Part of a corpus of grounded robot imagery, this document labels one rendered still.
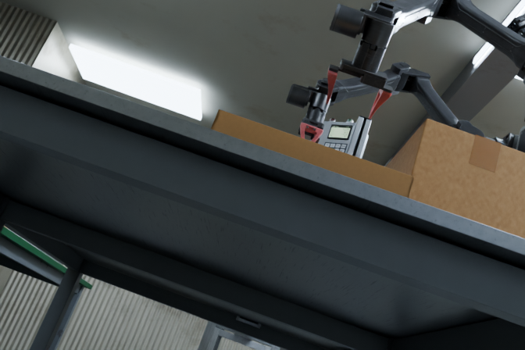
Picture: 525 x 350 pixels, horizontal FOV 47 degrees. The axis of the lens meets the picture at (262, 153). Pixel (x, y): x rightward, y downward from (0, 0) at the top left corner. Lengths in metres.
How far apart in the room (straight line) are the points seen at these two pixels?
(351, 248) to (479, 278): 0.16
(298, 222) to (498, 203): 0.51
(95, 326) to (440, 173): 5.41
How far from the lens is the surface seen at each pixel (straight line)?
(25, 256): 3.19
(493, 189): 1.17
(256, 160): 0.72
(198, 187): 0.75
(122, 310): 6.28
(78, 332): 6.34
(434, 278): 0.76
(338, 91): 1.90
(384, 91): 1.29
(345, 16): 1.28
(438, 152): 1.15
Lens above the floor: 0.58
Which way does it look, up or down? 20 degrees up
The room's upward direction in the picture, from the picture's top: 21 degrees clockwise
